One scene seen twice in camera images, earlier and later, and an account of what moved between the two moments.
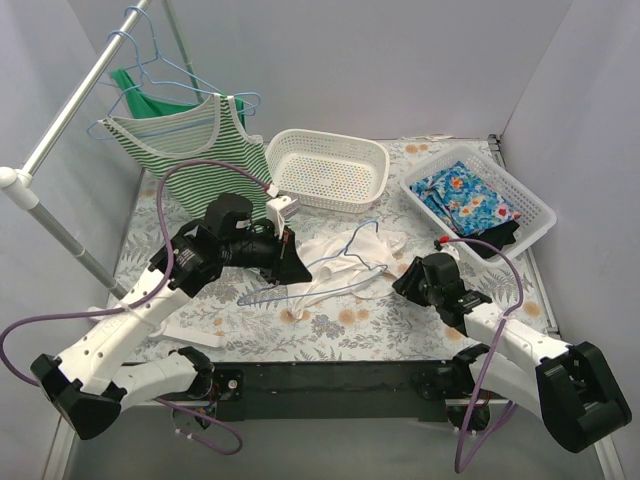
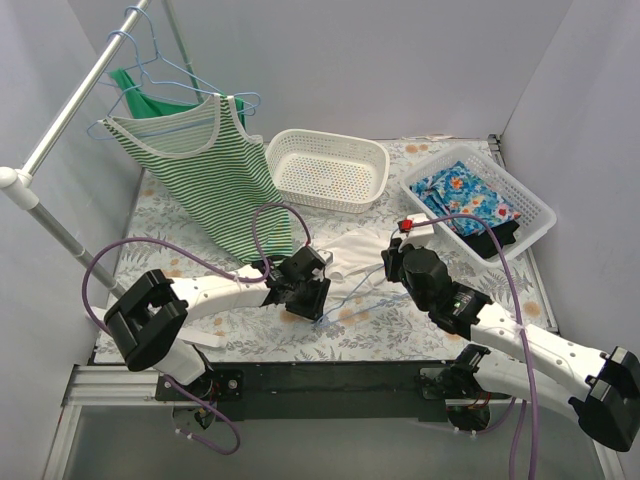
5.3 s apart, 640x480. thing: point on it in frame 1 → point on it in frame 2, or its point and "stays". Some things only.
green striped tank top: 209,129 stays
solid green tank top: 140,104 stays
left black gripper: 279,255 → 310,298
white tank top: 358,260 stays
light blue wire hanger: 343,252 → 317,323
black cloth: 497,237 stays
